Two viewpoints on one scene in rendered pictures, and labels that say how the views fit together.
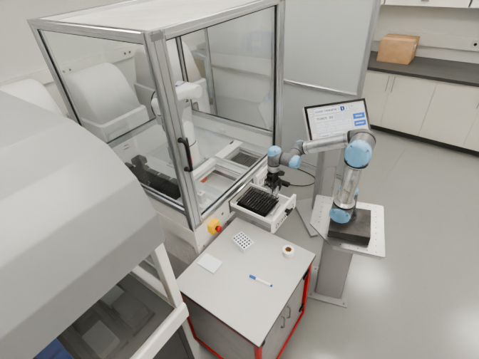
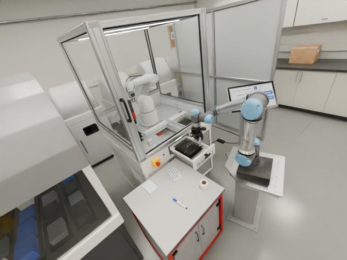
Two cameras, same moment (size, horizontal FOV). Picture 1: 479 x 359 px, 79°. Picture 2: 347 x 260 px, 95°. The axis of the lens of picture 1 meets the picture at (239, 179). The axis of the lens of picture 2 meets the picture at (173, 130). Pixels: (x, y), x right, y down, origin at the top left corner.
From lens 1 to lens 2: 51 cm
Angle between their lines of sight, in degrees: 14
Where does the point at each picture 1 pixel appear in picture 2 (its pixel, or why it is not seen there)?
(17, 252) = not seen: outside the picture
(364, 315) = (271, 240)
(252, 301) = (170, 218)
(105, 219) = (27, 142)
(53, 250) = not seen: outside the picture
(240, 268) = (168, 192)
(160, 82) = (99, 57)
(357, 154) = (250, 109)
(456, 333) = not seen: outside the picture
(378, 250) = (277, 190)
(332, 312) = (245, 233)
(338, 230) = (244, 172)
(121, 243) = (41, 162)
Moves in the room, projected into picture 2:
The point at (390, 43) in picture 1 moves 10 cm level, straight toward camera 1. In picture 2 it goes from (299, 51) to (298, 52)
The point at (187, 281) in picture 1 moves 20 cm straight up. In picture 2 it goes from (132, 197) to (125, 181)
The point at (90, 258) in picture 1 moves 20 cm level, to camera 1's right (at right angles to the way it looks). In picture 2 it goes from (10, 171) to (50, 171)
